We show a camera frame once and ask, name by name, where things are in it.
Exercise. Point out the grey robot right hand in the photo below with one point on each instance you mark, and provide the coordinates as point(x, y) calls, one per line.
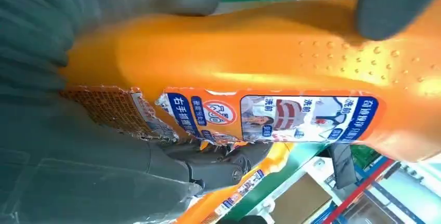
point(86, 181)

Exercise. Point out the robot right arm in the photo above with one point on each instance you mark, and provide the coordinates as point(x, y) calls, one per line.
point(31, 36)

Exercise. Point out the black tablet on stand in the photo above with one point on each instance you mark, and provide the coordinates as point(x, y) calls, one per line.
point(342, 167)

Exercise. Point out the red metal bar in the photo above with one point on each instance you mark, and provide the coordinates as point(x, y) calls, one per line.
point(358, 192)

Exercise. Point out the brown cardboard box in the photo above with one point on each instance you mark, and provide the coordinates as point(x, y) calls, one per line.
point(299, 201)

